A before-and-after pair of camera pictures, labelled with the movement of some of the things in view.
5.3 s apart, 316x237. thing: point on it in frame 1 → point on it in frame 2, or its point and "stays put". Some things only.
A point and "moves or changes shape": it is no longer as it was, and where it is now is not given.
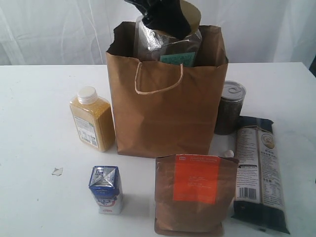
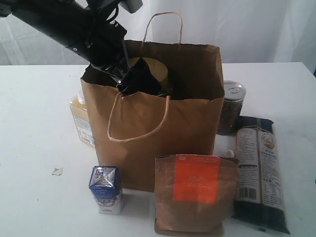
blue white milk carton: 105,182 stays put
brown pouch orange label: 193,193 stays put
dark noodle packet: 259,198 stays put
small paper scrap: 58,172 stays put
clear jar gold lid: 152,45 → 158,70
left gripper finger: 141,8 → 166,92
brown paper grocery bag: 164,108 moves or changes shape
